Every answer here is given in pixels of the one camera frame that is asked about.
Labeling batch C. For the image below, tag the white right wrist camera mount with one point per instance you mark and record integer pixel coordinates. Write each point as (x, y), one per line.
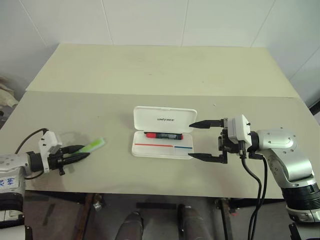
(239, 130)

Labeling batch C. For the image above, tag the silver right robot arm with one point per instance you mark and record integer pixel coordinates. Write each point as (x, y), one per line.
(287, 155)

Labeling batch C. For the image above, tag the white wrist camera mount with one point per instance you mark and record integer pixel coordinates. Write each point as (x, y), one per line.
(239, 130)
(48, 141)

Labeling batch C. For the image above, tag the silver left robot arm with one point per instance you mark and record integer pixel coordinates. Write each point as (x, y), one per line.
(11, 161)

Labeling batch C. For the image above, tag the dark rounded shape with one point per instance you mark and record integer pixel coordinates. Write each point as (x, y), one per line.
(131, 226)

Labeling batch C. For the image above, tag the black table leg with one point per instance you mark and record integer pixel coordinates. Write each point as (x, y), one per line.
(226, 220)

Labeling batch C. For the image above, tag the red and black marker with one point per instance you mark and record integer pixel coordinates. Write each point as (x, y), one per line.
(163, 135)

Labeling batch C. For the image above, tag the rusty brown table leg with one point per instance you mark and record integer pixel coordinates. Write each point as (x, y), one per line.
(86, 212)

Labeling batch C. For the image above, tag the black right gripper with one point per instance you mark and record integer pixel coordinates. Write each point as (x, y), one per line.
(231, 147)

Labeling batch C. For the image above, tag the green marker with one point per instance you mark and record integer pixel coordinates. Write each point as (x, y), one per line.
(96, 145)

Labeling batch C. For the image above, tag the white plastic pencil case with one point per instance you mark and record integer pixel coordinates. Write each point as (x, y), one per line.
(163, 132)

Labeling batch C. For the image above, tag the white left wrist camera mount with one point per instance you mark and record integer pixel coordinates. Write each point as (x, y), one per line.
(48, 141)

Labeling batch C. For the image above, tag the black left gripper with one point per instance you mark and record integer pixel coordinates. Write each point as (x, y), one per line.
(55, 160)

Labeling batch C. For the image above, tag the crumpled beige cloth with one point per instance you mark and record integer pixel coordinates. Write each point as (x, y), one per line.
(7, 93)

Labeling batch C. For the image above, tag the white label blue handwriting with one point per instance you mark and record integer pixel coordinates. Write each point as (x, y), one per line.
(8, 183)

